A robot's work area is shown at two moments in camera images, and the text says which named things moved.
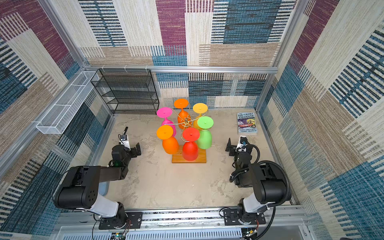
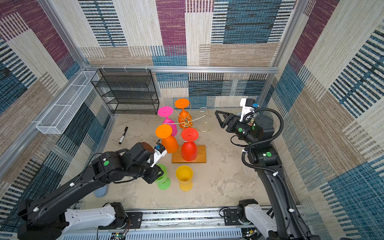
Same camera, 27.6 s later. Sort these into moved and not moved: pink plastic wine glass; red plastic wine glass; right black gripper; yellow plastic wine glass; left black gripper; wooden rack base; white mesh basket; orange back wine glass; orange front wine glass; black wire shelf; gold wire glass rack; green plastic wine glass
Moved: right black gripper; green plastic wine glass; left black gripper; yellow plastic wine glass
Not moved: white mesh basket; wooden rack base; orange front wine glass; black wire shelf; pink plastic wine glass; red plastic wine glass; gold wire glass rack; orange back wine glass
